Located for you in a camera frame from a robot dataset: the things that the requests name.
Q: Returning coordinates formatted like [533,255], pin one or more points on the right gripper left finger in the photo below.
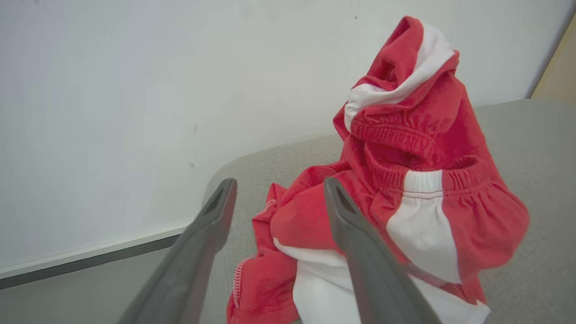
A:
[189,265]

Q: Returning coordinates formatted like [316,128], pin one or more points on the white wall baseboard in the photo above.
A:
[90,254]

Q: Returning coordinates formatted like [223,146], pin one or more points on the tan wooden panel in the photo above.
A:
[560,67]

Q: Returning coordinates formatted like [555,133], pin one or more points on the red white t-shirt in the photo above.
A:
[261,283]

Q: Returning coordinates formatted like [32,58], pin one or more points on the red white striped shorts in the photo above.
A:
[477,216]

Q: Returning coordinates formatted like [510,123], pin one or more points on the grey fabric sofa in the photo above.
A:
[531,148]

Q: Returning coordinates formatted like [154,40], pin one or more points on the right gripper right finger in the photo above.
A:
[373,270]

